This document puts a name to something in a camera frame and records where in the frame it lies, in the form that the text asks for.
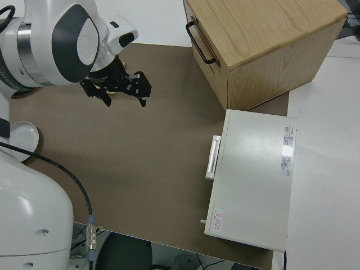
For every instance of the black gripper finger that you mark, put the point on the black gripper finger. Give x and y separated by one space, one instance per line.
107 99
143 101

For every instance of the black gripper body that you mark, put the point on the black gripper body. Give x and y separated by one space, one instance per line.
112 77

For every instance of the gray plate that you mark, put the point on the gray plate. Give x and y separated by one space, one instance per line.
24 135

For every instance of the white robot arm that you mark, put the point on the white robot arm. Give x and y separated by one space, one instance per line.
42 42

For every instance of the brown table mat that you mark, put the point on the brown table mat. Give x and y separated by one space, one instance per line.
126 154

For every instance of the white appliance box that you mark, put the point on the white appliance box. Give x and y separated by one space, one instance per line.
253 174

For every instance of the red warning sticker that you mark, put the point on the red warning sticker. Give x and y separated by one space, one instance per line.
218 219

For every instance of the wooden drawer box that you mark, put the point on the wooden drawer box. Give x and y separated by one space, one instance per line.
267 33

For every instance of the white text label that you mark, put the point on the white text label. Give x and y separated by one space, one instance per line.
288 149

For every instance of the dark round pedestal base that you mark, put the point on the dark round pedestal base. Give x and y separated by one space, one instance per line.
123 253

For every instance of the black background frame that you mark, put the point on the black background frame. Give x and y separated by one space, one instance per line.
351 25

